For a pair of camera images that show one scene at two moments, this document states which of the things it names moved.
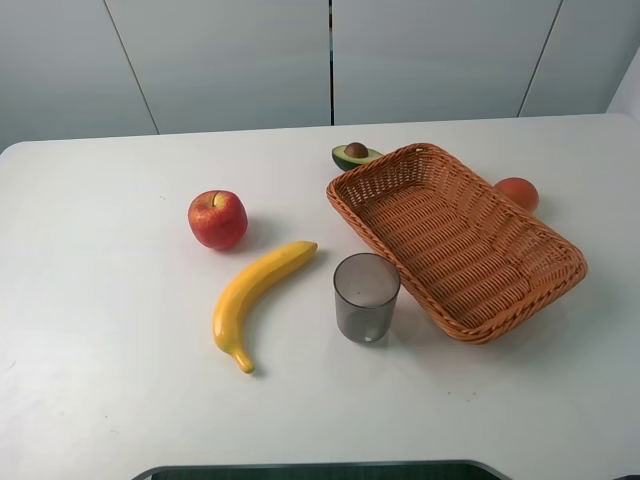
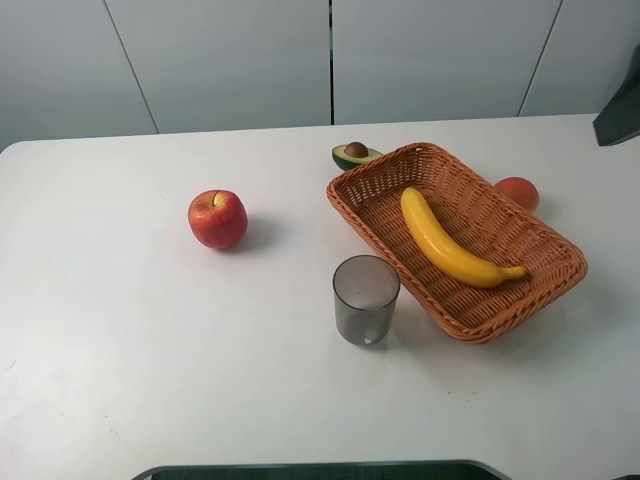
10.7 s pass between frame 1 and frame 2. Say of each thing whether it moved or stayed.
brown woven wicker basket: stayed
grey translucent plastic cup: stayed
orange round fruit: stayed
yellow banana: moved
